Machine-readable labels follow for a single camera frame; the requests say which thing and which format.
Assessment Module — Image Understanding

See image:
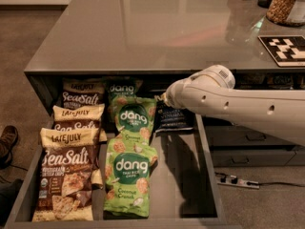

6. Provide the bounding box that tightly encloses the dark blue Kettle chip bag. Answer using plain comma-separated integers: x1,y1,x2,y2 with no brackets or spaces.
153,95,194,133

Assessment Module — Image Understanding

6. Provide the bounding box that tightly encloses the green dang bag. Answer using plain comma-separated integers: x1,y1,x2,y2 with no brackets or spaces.
104,138,158,218
105,77,143,103
112,96,156,145

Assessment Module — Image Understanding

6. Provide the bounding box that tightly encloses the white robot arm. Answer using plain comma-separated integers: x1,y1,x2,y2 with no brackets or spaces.
162,65,305,146

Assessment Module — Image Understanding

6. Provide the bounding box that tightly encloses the middle brown Sea Salt bag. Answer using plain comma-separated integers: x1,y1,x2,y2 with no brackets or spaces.
53,104,107,142

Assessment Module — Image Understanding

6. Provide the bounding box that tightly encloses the brown sea salt bag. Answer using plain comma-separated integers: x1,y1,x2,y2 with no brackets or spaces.
32,128,99,222
62,78,105,110
53,104,107,142

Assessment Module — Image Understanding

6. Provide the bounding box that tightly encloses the lower grey drawer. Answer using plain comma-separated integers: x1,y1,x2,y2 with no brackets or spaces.
211,150,305,167

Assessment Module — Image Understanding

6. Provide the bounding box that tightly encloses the back brown Sea Salt bag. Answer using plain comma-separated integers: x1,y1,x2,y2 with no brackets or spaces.
62,78,105,110

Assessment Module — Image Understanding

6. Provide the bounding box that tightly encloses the open grey top drawer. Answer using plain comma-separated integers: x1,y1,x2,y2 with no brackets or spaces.
5,111,239,229

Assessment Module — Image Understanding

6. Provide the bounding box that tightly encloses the front brown Sea Salt bag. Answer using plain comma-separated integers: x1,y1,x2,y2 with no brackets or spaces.
32,128,99,222

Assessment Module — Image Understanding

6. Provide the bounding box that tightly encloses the white power strip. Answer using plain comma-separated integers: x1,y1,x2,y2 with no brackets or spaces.
216,176,259,189

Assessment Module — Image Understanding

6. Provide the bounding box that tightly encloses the black white marker tag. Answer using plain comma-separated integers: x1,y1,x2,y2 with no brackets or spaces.
258,35,305,67

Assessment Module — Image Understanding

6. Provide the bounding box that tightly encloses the jar of granola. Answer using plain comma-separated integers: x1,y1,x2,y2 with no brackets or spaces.
266,0,305,27

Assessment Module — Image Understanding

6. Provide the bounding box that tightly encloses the brown shoe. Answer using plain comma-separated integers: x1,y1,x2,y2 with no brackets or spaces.
0,125,18,159

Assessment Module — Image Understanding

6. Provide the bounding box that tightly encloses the dark trouser leg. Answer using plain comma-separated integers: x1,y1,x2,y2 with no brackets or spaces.
0,179,23,226

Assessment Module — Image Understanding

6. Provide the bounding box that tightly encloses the grey drawer with handle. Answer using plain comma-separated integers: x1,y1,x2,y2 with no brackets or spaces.
205,126,294,146

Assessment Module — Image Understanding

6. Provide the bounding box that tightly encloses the black power cable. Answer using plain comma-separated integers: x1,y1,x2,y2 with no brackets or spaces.
254,181,305,188

